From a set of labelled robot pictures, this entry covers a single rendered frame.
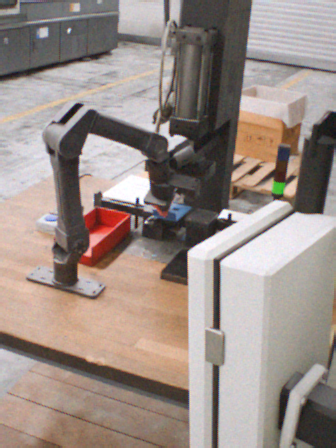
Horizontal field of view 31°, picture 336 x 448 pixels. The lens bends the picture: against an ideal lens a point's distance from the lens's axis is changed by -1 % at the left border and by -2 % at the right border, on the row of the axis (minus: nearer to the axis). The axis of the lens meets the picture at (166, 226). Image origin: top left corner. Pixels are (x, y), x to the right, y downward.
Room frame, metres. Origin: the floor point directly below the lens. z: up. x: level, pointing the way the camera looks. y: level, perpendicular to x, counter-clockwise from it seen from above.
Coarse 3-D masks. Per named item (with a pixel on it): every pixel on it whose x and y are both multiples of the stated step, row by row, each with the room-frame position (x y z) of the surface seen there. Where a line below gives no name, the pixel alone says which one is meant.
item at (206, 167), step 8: (208, 136) 1.85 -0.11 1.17; (216, 136) 1.81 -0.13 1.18; (192, 144) 1.66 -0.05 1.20; (200, 144) 1.74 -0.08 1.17; (208, 144) 1.73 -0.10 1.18; (200, 152) 1.66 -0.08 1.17; (200, 160) 1.65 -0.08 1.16; (208, 160) 1.70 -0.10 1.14; (184, 168) 1.62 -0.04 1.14; (192, 168) 1.62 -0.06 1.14; (200, 168) 1.62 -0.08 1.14; (208, 168) 1.63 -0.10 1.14; (192, 176) 1.61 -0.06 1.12; (200, 176) 1.61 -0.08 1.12; (208, 176) 1.64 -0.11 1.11
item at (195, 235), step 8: (144, 216) 1.66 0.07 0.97; (160, 224) 1.64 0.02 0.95; (168, 224) 1.68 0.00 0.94; (184, 224) 1.62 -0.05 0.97; (192, 224) 1.61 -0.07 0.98; (216, 224) 1.68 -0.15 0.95; (144, 232) 1.66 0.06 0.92; (152, 232) 1.65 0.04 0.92; (160, 232) 1.64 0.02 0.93; (168, 232) 1.69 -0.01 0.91; (192, 232) 1.61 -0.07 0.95; (200, 232) 1.60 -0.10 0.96; (208, 232) 1.60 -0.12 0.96; (160, 240) 1.64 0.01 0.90; (192, 240) 1.61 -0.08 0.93; (200, 240) 1.60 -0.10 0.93
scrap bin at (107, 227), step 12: (84, 216) 1.64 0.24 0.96; (96, 216) 1.71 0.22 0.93; (108, 216) 1.70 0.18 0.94; (120, 216) 1.69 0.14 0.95; (96, 228) 1.68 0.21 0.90; (108, 228) 1.69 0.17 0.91; (120, 228) 1.61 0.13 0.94; (96, 240) 1.60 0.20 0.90; (108, 240) 1.54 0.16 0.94; (120, 240) 1.61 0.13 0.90; (96, 252) 1.47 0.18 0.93; (84, 264) 1.45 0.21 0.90
